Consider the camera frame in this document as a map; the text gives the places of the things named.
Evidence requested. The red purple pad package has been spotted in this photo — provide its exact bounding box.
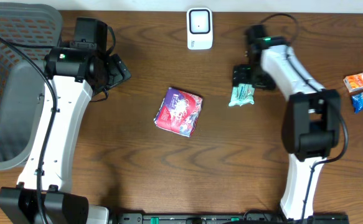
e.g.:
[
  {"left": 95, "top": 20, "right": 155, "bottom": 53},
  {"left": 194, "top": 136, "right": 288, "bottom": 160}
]
[{"left": 154, "top": 88, "right": 203, "bottom": 138}]

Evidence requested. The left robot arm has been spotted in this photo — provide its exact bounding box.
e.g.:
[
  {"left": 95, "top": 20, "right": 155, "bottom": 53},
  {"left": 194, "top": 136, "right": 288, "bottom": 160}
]
[{"left": 0, "top": 47, "right": 131, "bottom": 223}]

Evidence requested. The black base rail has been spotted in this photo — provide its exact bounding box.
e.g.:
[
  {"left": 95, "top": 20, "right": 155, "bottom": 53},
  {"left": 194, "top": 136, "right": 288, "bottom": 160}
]
[{"left": 111, "top": 211, "right": 349, "bottom": 224}]

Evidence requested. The orange tissue packet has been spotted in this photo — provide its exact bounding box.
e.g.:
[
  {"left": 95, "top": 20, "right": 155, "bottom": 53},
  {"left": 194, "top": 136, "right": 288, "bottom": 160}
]
[{"left": 343, "top": 72, "right": 363, "bottom": 93}]

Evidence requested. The green wipes packet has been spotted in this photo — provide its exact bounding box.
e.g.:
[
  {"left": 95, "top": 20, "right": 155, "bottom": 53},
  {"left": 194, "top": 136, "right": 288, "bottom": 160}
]
[{"left": 229, "top": 83, "right": 255, "bottom": 107}]

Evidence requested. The grey plastic mesh basket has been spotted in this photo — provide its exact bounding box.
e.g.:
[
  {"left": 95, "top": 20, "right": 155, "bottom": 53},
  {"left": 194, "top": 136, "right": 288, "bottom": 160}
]
[{"left": 0, "top": 2, "right": 63, "bottom": 170}]

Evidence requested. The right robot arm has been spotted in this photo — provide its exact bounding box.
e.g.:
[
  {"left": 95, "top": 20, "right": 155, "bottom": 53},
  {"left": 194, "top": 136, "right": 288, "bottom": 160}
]
[{"left": 233, "top": 24, "right": 342, "bottom": 223}]

